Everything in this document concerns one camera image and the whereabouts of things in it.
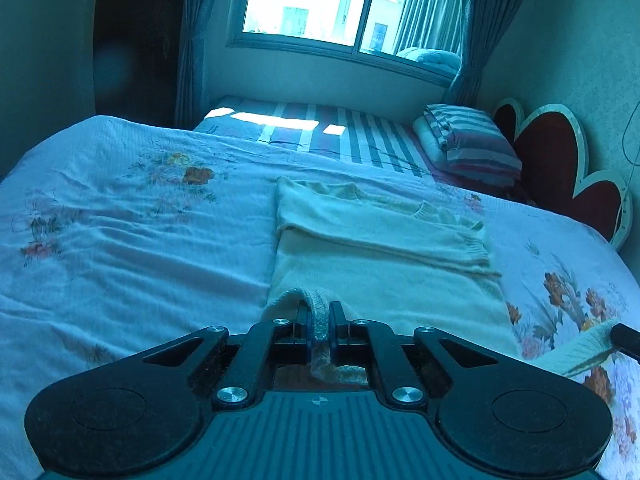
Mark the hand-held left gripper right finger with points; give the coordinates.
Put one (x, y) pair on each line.
(336, 332)

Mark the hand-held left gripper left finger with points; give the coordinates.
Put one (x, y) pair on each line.
(306, 332)

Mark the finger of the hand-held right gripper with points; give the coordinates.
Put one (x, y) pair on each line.
(627, 339)

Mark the cream knit sweater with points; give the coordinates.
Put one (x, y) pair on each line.
(380, 260)

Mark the red scalloped headboard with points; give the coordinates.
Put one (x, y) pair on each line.
(550, 160)

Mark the striped bed sheet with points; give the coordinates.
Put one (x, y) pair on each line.
(360, 135)

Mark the floral white bedspread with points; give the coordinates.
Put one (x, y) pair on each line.
(125, 240)

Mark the folded striped quilt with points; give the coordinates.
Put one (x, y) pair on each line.
(475, 140)

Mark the folded blue quilt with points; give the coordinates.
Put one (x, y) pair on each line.
(435, 59)

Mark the blue curtain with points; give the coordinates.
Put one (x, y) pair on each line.
(192, 50)
(482, 25)

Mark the window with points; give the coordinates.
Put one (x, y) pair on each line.
(310, 0)

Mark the dark wooden wardrobe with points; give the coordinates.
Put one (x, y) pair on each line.
(135, 35)

